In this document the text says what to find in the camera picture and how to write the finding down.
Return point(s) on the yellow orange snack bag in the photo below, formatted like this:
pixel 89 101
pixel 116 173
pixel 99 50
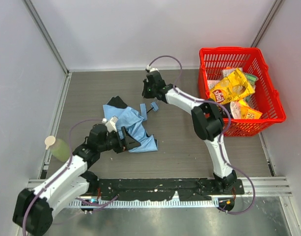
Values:
pixel 241 110

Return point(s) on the black snack bag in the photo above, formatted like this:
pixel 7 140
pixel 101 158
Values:
pixel 226 112

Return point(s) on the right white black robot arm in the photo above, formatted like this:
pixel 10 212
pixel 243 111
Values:
pixel 207 122

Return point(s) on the light blue folding umbrella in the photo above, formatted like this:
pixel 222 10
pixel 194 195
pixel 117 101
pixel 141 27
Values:
pixel 132 120

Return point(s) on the red plastic shopping basket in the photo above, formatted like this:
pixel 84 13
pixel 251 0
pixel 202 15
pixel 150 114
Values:
pixel 266 98

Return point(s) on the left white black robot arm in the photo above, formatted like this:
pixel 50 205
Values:
pixel 36 209

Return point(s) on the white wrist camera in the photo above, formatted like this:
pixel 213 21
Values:
pixel 151 68
pixel 110 124

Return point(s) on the yellow Lays chip bag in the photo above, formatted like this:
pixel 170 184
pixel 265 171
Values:
pixel 233 87

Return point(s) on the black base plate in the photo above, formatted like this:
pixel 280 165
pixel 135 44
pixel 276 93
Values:
pixel 160 189

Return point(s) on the aluminium front rail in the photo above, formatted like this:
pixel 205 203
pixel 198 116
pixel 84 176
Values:
pixel 173 203

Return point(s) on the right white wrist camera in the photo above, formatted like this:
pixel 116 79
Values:
pixel 151 68

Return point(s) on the green snack packet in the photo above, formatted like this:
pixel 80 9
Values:
pixel 252 79

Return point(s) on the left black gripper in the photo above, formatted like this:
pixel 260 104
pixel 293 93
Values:
pixel 121 139

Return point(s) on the white red snack packet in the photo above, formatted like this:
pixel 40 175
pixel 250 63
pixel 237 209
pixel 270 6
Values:
pixel 212 83

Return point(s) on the green bottle beige cap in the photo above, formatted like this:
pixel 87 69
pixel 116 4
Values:
pixel 58 148

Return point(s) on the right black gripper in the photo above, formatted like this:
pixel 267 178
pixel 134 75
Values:
pixel 147 89

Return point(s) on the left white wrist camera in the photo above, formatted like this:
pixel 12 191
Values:
pixel 110 124

